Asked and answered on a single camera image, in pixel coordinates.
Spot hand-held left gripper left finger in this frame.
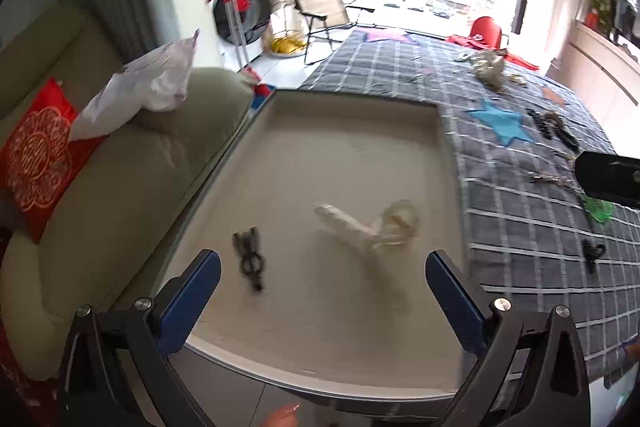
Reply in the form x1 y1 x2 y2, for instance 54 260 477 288
56 248 222 427

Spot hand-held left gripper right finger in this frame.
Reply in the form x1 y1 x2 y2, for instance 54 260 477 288
425 249 592 427

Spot green translucent bangle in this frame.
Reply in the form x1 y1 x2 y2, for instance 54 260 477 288
582 199 615 224

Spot dark hair claw clip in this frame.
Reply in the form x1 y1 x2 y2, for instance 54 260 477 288
581 239 607 274

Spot beige braided rope ornament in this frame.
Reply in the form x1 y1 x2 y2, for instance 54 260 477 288
314 199 423 253

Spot beige jewelry tray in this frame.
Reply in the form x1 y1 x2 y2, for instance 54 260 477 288
150 89 471 418

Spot silver metal hair pin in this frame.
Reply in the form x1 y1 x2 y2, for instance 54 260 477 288
529 171 577 188

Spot brown hair clip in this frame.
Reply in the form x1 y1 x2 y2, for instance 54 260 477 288
547 113 581 152

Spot black comb hair clip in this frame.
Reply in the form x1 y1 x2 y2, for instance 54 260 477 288
526 108 553 138

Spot grey checkered blanket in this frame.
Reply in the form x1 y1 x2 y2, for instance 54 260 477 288
300 27 640 388

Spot beige cabinet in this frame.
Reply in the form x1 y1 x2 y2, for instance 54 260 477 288
545 19 640 158

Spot grey-green sofa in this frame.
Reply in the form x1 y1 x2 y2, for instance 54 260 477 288
0 0 256 383

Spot gold scrunchie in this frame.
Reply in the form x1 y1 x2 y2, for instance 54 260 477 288
467 49 511 90

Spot potted flowers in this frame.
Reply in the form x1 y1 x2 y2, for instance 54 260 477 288
582 0 613 32

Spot red chair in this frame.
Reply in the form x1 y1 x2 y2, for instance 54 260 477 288
470 16 503 48

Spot red cloth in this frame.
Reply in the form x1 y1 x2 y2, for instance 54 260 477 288
445 34 541 70

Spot red patterned cushion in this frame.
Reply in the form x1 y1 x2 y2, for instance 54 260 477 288
0 77 106 244

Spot blue dustpan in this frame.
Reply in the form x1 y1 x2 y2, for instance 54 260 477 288
250 82 277 110

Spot white plastic bag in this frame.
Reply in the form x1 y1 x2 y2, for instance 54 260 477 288
68 29 201 142

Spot basket with yellow contents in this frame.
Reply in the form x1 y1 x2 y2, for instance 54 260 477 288
270 29 308 58

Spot beige folding chair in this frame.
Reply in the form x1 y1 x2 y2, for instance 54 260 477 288
294 0 376 66

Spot red-handled broom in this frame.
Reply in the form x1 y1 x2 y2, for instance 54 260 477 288
205 0 266 82

